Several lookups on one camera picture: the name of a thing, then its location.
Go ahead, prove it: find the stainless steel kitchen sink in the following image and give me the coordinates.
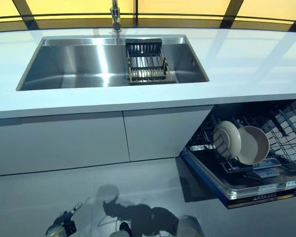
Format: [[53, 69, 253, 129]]
[[15, 34, 210, 91]]

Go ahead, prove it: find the black robot left foot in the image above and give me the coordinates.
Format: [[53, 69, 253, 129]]
[[118, 221, 133, 235]]

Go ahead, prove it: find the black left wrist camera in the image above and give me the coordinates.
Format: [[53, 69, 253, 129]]
[[63, 219, 77, 234]]

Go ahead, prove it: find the beige dinner plate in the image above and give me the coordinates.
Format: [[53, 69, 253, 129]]
[[217, 120, 243, 161]]

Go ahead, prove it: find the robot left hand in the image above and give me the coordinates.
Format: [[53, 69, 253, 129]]
[[55, 201, 83, 224]]

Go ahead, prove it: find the deep beige plate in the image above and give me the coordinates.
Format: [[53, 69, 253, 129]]
[[236, 125, 270, 165]]

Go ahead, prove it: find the dishwasher wire rack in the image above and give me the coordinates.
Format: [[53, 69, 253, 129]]
[[187, 98, 296, 173]]

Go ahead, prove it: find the dark window frame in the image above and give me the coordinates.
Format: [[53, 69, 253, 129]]
[[0, 0, 296, 33]]

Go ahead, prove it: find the chrome pull-down faucet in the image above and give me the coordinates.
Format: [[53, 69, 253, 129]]
[[110, 0, 123, 34]]

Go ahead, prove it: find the white cabinet door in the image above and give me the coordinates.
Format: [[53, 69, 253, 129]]
[[0, 118, 23, 177], [20, 110, 131, 175], [123, 105, 214, 163]]

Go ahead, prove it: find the open dishwasher door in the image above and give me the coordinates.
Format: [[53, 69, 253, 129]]
[[179, 148, 296, 210]]

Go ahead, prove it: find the small beige plate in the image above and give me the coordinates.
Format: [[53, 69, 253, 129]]
[[212, 127, 231, 158]]

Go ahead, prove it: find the black dish drying rack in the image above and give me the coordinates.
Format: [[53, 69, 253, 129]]
[[125, 38, 174, 86]]

